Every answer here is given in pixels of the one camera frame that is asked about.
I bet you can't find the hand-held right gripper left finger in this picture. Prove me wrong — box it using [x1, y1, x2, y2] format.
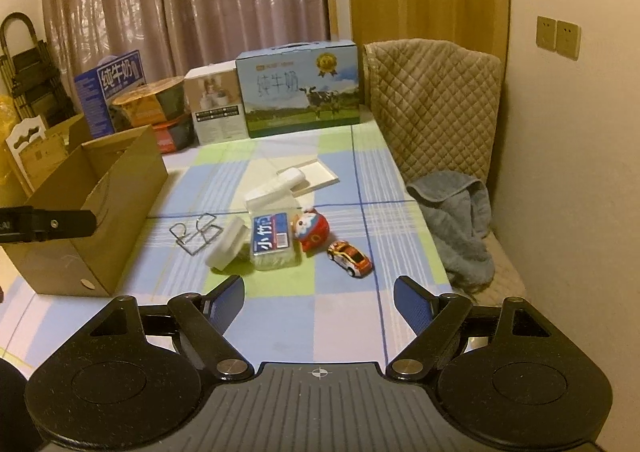
[85, 276, 253, 383]

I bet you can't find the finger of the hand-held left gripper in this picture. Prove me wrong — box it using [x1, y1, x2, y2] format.
[0, 206, 97, 245]

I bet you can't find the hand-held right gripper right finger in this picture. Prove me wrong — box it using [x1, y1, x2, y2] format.
[387, 276, 553, 383]

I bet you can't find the white square night light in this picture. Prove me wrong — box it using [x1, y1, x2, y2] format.
[205, 217, 251, 273]

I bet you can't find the blue label plastic pack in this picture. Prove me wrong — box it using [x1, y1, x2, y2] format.
[250, 212, 303, 271]

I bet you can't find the brown cardboard box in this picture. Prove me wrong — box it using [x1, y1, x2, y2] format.
[0, 124, 169, 297]

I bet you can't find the red toy figure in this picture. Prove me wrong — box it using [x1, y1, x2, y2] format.
[291, 207, 331, 253]

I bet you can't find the printed cardboard storage box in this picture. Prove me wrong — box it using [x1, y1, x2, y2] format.
[20, 114, 93, 193]

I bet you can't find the orange toy car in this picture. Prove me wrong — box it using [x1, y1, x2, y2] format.
[327, 240, 373, 277]

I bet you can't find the grey towel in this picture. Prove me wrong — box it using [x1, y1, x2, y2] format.
[405, 171, 496, 293]

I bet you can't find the white chair back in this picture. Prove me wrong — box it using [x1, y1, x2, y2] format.
[4, 114, 48, 193]

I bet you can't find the yellow plastic bag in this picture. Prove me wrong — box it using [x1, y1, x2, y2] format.
[0, 94, 21, 183]

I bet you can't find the white plastic case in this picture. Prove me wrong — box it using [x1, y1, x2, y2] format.
[244, 168, 307, 219]

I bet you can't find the dark blue milk carton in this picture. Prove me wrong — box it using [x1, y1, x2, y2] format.
[74, 49, 148, 140]

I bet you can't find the red instant noodle bowl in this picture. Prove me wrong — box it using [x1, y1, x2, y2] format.
[152, 114, 197, 153]

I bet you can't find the dark folding step ladder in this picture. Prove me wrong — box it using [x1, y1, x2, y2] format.
[0, 12, 76, 125]

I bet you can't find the white flat tray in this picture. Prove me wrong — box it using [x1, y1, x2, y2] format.
[277, 157, 339, 196]

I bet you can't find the white product box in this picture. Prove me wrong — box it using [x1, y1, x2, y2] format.
[184, 62, 249, 147]

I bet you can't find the beige quilted cover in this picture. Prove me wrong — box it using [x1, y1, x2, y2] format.
[362, 39, 528, 305]

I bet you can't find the large blue green milk carton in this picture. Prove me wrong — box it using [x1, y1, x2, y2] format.
[235, 39, 363, 139]

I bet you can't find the beige wall socket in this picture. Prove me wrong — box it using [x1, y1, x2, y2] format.
[556, 20, 582, 59]
[536, 16, 557, 51]

